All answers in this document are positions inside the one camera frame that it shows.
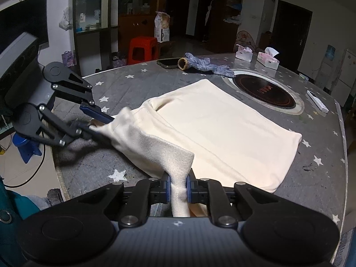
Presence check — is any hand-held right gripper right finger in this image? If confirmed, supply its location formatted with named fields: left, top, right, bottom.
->
left=187, top=176, right=281, bottom=228

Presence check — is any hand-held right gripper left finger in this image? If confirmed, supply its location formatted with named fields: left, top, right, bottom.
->
left=75, top=174, right=171, bottom=228

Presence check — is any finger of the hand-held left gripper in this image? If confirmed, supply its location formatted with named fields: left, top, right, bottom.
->
left=36, top=103, right=112, bottom=147
left=51, top=71, right=115, bottom=124

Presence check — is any cream fleece garment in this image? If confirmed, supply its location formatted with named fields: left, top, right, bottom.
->
left=90, top=79, right=303, bottom=219

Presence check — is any small purple gift bag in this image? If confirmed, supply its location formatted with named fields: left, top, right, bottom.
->
left=62, top=51, right=75, bottom=68

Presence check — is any black television screen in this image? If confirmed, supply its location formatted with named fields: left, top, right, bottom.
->
left=0, top=0, right=49, bottom=55

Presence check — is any blue plastic stand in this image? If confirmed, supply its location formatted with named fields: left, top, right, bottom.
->
left=12, top=133, right=42, bottom=164

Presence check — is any white plastic bag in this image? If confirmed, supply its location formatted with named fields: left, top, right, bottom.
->
left=59, top=7, right=75, bottom=31

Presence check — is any red plastic stool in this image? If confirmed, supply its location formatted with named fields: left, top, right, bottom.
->
left=127, top=37, right=160, bottom=65

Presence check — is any black smartphone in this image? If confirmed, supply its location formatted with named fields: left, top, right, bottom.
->
left=156, top=57, right=185, bottom=69

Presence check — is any glass display cabinet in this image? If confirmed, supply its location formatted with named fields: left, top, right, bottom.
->
left=73, top=0, right=120, bottom=77

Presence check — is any dark wooden cabinet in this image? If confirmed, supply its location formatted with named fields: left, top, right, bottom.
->
left=117, top=0, right=173, bottom=53

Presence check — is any white printed paper sack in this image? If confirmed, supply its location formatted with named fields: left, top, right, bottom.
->
left=154, top=12, right=171, bottom=43

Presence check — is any teal cloth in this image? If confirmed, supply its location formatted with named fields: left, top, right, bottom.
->
left=0, top=178, right=39, bottom=267

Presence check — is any grey knit work glove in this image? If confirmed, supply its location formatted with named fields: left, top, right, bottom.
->
left=178, top=52, right=235, bottom=78

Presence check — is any round black induction cooktop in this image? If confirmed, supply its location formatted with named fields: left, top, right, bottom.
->
left=222, top=69, right=304, bottom=115

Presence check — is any small pink tissue box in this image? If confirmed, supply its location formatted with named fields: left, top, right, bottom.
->
left=235, top=44, right=253, bottom=62

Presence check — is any large pink tissue box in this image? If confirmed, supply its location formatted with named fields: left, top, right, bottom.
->
left=257, top=47, right=280, bottom=71

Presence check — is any white remote control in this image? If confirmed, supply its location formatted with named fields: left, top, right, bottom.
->
left=307, top=90, right=329, bottom=113

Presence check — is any pink floral mesh cover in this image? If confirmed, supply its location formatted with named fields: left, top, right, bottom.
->
left=236, top=30, right=265, bottom=53

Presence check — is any dark open shelf unit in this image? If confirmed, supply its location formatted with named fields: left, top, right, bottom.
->
left=217, top=0, right=247, bottom=53

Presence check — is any dark brown door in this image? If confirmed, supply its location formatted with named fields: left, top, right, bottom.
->
left=271, top=0, right=312, bottom=73

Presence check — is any water dispenser with blue bottle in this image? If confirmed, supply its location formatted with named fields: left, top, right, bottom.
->
left=320, top=44, right=338, bottom=89

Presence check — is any white refrigerator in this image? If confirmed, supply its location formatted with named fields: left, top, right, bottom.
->
left=336, top=49, right=356, bottom=107

